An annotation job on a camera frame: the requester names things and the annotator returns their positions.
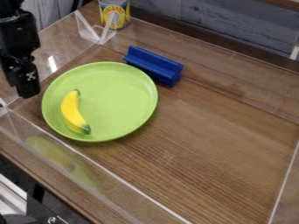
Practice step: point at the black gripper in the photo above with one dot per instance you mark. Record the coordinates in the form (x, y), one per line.
(18, 41)

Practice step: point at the yellow labelled tin can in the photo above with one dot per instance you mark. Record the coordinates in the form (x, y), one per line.
(116, 9)

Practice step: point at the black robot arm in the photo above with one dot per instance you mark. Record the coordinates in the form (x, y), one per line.
(8, 8)

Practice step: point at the clear acrylic corner bracket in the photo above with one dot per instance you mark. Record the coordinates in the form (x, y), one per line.
(94, 33)

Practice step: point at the blue plastic block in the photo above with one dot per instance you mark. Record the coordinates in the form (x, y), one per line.
(161, 69)

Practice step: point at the clear acrylic enclosure wall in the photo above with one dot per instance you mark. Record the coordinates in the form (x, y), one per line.
(213, 159)

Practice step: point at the yellow toy banana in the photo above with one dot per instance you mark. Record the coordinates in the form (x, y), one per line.
(69, 109)

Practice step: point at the green round plate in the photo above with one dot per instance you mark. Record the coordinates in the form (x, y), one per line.
(117, 99)

